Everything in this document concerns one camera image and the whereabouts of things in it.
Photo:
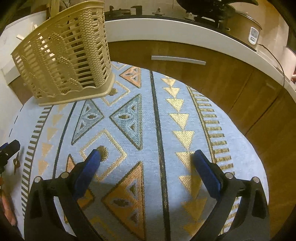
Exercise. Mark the blue patterned tablecloth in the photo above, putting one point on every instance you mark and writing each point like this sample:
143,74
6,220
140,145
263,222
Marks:
146,129

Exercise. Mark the wooden chopstick left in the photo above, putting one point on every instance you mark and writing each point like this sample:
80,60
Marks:
20,37

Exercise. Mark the person's left hand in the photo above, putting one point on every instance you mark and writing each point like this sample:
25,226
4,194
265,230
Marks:
6,208

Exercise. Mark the black frying pan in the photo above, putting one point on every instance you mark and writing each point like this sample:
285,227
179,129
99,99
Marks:
196,7

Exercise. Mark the beige plastic utensil basket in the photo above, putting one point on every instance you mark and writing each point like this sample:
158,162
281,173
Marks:
67,58

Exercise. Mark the white electric kettle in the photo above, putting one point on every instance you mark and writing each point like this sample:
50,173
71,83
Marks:
288,62

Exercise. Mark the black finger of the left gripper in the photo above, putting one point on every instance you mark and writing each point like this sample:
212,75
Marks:
8,150

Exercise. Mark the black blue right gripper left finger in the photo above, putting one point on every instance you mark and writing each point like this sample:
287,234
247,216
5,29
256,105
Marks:
42,221

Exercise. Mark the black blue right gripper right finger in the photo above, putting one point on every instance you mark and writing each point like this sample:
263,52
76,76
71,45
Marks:
241,210

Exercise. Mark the brown rice cooker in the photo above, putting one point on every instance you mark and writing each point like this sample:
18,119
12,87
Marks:
243,27

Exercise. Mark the silver drawer handle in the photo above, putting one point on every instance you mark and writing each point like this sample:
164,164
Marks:
178,59

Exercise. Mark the wooden base cabinet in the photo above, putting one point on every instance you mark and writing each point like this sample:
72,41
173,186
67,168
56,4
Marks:
261,109

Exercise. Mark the black gas stove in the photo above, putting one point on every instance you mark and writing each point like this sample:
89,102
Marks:
138,11

